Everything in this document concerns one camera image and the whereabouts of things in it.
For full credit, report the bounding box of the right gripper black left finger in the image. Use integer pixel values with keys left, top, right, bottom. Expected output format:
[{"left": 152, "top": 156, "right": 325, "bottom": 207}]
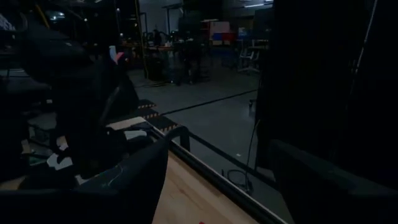
[{"left": 0, "top": 137, "right": 171, "bottom": 224}]

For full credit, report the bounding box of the black table frame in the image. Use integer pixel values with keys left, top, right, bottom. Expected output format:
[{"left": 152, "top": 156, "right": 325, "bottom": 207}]
[{"left": 148, "top": 124, "right": 289, "bottom": 224}]

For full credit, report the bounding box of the shelf with red blue bins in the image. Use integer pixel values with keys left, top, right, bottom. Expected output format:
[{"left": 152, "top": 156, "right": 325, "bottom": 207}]
[{"left": 200, "top": 19, "right": 239, "bottom": 47}]

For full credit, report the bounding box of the black panel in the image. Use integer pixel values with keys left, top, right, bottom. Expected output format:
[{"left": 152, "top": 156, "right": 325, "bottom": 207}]
[{"left": 255, "top": 0, "right": 398, "bottom": 190}]

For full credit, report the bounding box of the coiled black cable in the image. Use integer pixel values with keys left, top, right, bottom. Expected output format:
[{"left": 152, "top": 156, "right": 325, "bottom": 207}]
[{"left": 221, "top": 169, "right": 255, "bottom": 195}]

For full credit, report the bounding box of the black floor cable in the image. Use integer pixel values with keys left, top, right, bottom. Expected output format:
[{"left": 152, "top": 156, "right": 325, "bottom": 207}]
[{"left": 160, "top": 88, "right": 259, "bottom": 116}]

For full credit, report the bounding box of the black yellow striped cable cover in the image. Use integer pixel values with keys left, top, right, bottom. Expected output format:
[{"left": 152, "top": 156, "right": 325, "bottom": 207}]
[{"left": 136, "top": 98, "right": 180, "bottom": 133}]

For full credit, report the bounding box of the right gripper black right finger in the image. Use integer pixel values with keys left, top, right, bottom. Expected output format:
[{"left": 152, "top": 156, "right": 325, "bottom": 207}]
[{"left": 269, "top": 139, "right": 398, "bottom": 224}]

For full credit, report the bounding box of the white chair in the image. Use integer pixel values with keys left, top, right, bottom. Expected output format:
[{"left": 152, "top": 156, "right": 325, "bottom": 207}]
[{"left": 238, "top": 45, "right": 261, "bottom": 75}]

